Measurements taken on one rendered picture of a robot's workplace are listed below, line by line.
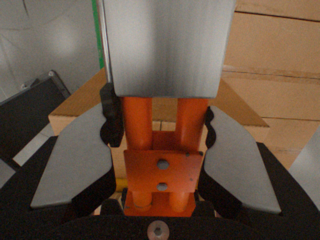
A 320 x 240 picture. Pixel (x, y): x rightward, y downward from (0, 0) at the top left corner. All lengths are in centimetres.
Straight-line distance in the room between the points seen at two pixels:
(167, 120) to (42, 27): 123
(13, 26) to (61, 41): 32
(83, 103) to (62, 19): 102
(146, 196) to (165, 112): 17
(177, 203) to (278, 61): 70
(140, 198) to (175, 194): 4
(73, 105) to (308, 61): 83
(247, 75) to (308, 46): 24
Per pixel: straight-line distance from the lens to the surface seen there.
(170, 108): 32
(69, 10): 131
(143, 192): 17
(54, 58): 142
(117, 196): 33
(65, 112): 33
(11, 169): 91
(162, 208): 20
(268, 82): 80
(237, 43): 70
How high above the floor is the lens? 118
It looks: 58 degrees down
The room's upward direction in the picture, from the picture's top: 180 degrees counter-clockwise
